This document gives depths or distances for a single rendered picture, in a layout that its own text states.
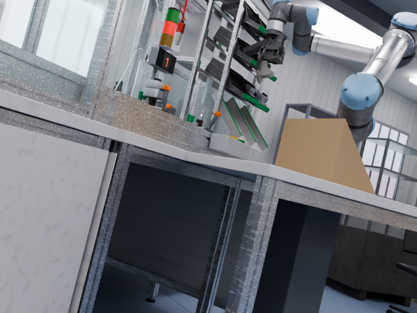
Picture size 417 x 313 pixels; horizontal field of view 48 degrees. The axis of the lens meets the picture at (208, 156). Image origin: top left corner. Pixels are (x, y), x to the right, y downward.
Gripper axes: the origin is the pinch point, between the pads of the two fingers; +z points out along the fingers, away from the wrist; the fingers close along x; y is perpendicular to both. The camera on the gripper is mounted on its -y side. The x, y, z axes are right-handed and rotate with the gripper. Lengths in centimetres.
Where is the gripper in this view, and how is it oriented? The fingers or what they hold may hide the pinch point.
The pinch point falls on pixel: (258, 80)
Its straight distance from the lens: 193.2
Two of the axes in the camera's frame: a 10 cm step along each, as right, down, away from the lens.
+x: 4.6, 1.6, 8.7
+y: 8.5, 1.8, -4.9
